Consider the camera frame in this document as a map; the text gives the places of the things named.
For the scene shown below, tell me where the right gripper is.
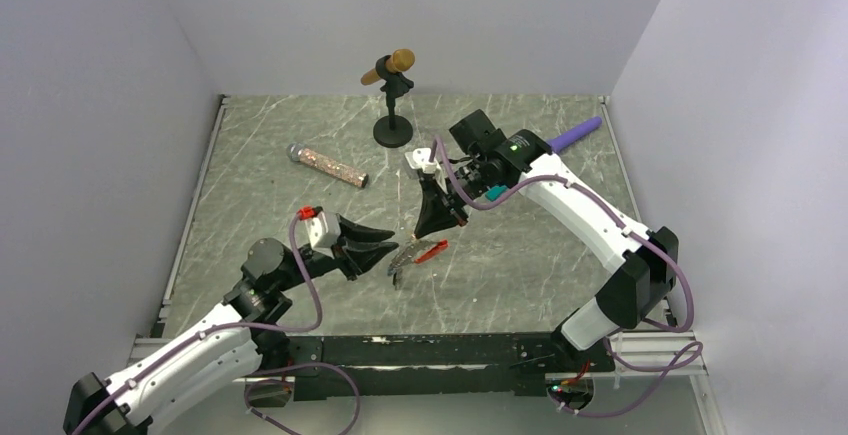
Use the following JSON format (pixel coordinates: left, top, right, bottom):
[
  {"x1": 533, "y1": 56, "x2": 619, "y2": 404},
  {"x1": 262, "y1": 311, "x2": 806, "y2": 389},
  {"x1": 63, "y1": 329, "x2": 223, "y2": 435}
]
[{"x1": 414, "y1": 155, "x2": 491, "y2": 238}]

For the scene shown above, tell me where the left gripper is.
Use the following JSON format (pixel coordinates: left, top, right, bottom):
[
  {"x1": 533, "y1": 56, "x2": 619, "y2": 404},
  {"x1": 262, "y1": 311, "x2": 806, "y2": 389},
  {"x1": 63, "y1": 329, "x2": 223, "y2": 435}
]
[{"x1": 276, "y1": 212, "x2": 399, "y2": 291}]

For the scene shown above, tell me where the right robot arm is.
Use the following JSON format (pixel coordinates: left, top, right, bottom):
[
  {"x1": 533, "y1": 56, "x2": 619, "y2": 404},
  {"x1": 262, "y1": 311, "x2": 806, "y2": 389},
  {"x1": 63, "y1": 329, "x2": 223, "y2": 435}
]
[{"x1": 404, "y1": 110, "x2": 679, "y2": 371}]

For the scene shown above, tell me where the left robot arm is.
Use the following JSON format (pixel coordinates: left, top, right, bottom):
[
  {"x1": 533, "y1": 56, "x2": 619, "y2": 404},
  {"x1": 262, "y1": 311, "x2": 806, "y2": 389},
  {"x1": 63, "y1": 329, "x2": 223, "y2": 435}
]
[{"x1": 63, "y1": 207, "x2": 398, "y2": 434}]

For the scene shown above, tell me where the teal block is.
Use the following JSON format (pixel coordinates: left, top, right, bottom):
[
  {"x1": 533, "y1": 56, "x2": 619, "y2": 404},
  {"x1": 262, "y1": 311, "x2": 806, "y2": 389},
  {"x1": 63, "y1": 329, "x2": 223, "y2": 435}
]
[{"x1": 484, "y1": 185, "x2": 508, "y2": 202}]

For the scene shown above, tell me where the black microphone stand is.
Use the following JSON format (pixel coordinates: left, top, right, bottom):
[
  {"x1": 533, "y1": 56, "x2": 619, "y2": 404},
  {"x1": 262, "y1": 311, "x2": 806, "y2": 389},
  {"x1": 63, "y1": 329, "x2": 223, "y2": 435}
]
[{"x1": 373, "y1": 73, "x2": 414, "y2": 148}]

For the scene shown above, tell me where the glitter microphone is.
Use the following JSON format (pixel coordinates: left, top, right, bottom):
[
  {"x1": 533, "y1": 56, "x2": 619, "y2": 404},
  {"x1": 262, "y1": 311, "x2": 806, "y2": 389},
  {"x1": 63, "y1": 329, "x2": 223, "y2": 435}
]
[{"x1": 287, "y1": 143, "x2": 369, "y2": 189}]

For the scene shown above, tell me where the purple microphone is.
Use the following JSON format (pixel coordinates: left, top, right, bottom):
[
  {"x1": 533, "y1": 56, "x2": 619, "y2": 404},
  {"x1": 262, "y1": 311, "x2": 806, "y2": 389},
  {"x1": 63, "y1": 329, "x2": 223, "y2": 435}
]
[{"x1": 547, "y1": 116, "x2": 603, "y2": 154}]

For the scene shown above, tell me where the gold microphone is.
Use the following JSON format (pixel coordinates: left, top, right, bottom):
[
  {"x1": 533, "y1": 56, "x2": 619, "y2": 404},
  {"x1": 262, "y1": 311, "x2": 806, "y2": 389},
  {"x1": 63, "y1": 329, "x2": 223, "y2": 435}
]
[{"x1": 360, "y1": 48, "x2": 416, "y2": 86}]

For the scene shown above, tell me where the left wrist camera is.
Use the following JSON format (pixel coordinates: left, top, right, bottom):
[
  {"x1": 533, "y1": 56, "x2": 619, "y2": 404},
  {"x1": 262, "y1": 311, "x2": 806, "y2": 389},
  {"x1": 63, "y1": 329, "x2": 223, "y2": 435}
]
[{"x1": 297, "y1": 206, "x2": 342, "y2": 250}]

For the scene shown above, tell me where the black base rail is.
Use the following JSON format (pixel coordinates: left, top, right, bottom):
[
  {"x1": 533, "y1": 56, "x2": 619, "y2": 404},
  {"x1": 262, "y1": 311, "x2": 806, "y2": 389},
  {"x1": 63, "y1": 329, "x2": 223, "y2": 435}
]
[{"x1": 259, "y1": 332, "x2": 615, "y2": 401}]

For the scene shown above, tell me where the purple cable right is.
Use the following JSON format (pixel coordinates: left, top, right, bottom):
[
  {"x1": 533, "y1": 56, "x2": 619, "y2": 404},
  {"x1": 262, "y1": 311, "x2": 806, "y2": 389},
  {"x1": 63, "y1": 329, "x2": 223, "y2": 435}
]
[{"x1": 430, "y1": 135, "x2": 704, "y2": 420}]

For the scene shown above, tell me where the purple cable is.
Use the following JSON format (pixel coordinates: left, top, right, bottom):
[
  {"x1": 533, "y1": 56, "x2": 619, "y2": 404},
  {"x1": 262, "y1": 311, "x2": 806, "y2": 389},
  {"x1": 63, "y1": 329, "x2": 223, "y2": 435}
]
[
  {"x1": 69, "y1": 213, "x2": 362, "y2": 435},
  {"x1": 430, "y1": 135, "x2": 704, "y2": 420}
]

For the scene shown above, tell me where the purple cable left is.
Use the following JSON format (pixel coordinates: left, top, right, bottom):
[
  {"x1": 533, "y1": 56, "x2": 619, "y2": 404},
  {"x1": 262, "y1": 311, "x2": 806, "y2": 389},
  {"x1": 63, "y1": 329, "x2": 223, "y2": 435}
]
[{"x1": 69, "y1": 213, "x2": 362, "y2": 435}]

